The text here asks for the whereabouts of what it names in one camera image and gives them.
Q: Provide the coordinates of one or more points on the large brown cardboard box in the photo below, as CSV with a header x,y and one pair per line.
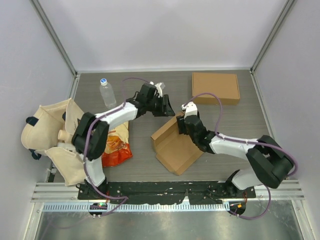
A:
x,y
224,85

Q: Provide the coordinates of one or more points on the clear plastic water bottle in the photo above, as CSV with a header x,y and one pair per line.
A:
x,y
107,93

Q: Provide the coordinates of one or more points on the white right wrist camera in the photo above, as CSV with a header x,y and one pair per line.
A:
x,y
189,109

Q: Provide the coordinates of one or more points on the beige canvas tote bag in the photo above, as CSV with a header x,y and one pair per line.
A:
x,y
40,137

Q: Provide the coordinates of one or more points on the right aluminium frame post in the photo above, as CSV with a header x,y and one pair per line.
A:
x,y
284,13

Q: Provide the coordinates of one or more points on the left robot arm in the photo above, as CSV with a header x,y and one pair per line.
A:
x,y
90,137

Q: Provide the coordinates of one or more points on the cassava chips bag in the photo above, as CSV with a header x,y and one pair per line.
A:
x,y
117,149

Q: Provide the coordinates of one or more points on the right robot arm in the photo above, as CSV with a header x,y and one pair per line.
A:
x,y
269,166

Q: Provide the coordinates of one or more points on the small cardboard box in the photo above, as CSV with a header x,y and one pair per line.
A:
x,y
175,151

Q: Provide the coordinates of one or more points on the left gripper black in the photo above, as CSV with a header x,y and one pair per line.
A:
x,y
165,109

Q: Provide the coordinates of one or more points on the left aluminium frame post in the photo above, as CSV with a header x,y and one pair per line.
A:
x,y
59,46

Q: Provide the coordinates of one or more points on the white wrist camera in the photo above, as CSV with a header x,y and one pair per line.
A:
x,y
189,109
160,87

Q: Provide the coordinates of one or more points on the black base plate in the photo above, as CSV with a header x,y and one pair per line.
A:
x,y
173,192

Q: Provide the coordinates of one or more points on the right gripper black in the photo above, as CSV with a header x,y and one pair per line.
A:
x,y
181,125

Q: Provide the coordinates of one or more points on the slotted cable duct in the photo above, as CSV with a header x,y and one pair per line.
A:
x,y
97,207

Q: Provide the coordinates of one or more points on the aluminium frame post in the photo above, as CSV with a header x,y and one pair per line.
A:
x,y
284,13
59,46

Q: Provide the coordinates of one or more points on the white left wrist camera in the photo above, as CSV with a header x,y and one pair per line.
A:
x,y
160,87

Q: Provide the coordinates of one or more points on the beige bottle in tote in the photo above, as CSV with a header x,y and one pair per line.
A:
x,y
63,136

